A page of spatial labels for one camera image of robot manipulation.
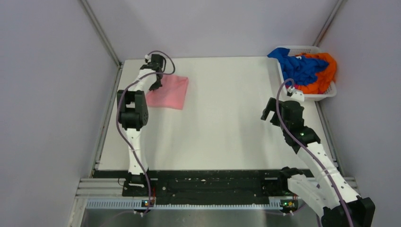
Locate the orange t shirt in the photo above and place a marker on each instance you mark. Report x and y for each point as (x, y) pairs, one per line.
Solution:
(324, 78)

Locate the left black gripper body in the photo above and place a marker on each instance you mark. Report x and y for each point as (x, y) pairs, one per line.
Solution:
(156, 85)

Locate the white toothed cable duct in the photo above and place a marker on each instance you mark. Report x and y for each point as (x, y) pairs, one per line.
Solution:
(132, 204)

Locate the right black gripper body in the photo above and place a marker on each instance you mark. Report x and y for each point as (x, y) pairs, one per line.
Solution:
(272, 106)

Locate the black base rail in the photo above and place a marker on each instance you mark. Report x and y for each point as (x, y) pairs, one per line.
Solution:
(214, 200)

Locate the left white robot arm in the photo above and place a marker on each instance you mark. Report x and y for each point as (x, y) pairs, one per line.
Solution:
(132, 115)

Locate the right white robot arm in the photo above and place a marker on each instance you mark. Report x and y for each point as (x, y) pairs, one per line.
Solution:
(333, 200)

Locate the blue t shirt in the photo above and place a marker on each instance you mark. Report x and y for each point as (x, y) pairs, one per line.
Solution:
(298, 68)

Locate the white plastic laundry basket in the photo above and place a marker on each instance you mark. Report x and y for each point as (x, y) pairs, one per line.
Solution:
(298, 49)

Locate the pink t shirt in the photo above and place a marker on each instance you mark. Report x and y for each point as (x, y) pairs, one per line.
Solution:
(171, 95)

